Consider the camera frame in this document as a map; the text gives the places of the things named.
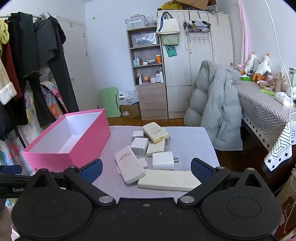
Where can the green folding table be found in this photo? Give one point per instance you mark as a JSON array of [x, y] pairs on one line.
[[109, 102]]

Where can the cream labelled remote control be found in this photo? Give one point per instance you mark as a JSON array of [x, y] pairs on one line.
[[129, 164]]

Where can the white tote bag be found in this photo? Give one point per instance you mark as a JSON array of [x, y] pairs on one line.
[[168, 25]]

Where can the teal pouch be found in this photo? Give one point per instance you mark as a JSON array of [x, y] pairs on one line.
[[171, 51]]

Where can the white fleece cuff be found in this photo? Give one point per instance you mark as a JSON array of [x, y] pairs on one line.
[[7, 93]]

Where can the white plush goose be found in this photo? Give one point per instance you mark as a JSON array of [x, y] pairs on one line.
[[252, 62], [263, 67]]

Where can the white door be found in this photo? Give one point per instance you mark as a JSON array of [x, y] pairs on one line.
[[78, 64]]

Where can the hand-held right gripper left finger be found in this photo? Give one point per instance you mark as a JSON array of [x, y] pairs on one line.
[[92, 170]]

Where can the dark grey garment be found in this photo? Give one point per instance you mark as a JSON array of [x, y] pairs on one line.
[[57, 69]]

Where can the small white adapter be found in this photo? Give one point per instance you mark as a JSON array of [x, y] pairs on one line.
[[143, 163]]

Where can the brown cardboard box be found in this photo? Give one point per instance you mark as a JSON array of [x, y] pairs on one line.
[[130, 111]]

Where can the light wooden wardrobe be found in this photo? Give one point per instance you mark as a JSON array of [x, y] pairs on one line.
[[201, 69]]

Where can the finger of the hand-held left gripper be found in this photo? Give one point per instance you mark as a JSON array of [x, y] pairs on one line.
[[11, 169]]

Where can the metal clothes rail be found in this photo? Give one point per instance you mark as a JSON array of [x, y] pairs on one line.
[[4, 16]]

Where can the large cardboard box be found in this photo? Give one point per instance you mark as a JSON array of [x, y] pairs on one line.
[[196, 3]]

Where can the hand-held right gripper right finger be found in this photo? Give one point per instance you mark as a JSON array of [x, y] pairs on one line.
[[201, 170]]

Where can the pink curtain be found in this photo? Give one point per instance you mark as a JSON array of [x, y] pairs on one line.
[[245, 34]]

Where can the dark red garment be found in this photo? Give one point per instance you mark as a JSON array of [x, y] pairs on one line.
[[9, 69]]

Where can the clear plastic bag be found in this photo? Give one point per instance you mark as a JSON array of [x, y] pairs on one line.
[[144, 39]]

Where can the pink cardboard box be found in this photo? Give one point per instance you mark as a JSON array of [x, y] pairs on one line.
[[87, 143]]

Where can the beige pencil cup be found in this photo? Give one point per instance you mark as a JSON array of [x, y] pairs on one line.
[[279, 84]]

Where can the green fabric bag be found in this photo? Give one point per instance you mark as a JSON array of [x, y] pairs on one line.
[[170, 39]]

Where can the white jar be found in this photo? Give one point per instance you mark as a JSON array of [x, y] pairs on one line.
[[152, 79]]

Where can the white tissue box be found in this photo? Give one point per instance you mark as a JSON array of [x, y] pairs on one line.
[[283, 98]]

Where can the white bottle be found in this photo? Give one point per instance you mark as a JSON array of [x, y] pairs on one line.
[[161, 77]]

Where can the cream labelled power bank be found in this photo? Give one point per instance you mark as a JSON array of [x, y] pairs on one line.
[[155, 132]]

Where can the patterned tablecloth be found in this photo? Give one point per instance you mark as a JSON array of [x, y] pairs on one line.
[[261, 111]]

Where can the white cube charger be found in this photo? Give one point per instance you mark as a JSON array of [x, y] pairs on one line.
[[139, 146]]

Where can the clear storage box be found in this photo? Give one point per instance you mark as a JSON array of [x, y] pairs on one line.
[[135, 22]]

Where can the yellow garment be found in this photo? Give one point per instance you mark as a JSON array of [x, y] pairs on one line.
[[3, 32]]

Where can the black long coat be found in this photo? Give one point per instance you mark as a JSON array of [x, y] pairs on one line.
[[18, 69]]

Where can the wooden shelf unit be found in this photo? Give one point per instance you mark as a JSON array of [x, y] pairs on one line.
[[152, 99]]

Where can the grey puffer jacket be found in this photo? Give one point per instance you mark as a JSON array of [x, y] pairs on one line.
[[215, 104]]

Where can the white plastic package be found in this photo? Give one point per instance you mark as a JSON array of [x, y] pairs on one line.
[[128, 97]]

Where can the white charger with prongs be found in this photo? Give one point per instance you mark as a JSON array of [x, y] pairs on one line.
[[163, 161]]

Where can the small white charger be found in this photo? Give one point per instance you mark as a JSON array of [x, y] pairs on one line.
[[137, 134]]

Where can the yellow bag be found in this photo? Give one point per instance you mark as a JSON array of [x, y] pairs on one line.
[[170, 5]]

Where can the long cream remote control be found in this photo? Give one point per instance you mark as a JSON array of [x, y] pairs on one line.
[[168, 180]]

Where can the orange bottle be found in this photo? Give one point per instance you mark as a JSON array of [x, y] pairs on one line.
[[158, 59]]

